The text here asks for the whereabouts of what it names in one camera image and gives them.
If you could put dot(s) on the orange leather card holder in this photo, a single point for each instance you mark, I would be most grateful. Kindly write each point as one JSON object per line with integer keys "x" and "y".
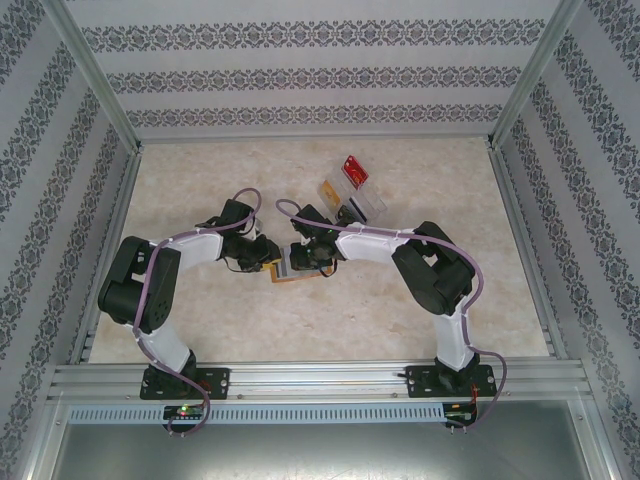
{"x": 295, "y": 276}

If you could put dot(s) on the clear acrylic card organizer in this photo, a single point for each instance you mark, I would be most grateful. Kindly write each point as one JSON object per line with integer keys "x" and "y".
{"x": 375, "y": 202}

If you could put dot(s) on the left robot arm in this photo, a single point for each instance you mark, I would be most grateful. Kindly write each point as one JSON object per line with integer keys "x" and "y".
{"x": 125, "y": 290}

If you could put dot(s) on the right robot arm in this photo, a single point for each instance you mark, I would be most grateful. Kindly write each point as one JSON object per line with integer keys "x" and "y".
{"x": 435, "y": 280}

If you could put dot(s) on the gold credit card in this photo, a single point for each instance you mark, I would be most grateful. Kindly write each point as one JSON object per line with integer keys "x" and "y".
{"x": 330, "y": 195}

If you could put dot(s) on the grey striped credit card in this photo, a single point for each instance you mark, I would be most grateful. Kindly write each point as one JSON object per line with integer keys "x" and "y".
{"x": 357, "y": 207}

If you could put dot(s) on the red credit card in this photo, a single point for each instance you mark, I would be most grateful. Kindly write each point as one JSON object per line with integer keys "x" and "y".
{"x": 355, "y": 172}

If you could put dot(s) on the small circuit board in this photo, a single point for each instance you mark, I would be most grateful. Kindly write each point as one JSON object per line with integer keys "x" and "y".
{"x": 460, "y": 417}
{"x": 185, "y": 411}

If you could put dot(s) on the grey metal panel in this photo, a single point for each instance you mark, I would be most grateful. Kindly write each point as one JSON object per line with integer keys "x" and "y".
{"x": 320, "y": 455}

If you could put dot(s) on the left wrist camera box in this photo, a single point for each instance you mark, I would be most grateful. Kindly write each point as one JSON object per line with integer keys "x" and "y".
{"x": 255, "y": 226}

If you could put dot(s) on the aluminium mounting rail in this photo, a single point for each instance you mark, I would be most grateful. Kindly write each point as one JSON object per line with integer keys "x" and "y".
{"x": 320, "y": 380}

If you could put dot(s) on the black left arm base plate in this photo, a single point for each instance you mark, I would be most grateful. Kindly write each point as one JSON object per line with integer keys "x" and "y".
{"x": 217, "y": 382}

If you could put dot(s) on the aluminium side rail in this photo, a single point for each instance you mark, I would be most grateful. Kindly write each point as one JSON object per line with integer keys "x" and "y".
{"x": 515, "y": 200}
{"x": 117, "y": 200}

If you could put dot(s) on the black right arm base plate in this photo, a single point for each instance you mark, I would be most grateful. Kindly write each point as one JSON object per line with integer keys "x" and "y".
{"x": 420, "y": 382}

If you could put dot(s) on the aluminium frame post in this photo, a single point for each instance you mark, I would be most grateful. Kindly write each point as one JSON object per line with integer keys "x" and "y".
{"x": 535, "y": 75}
{"x": 99, "y": 75}

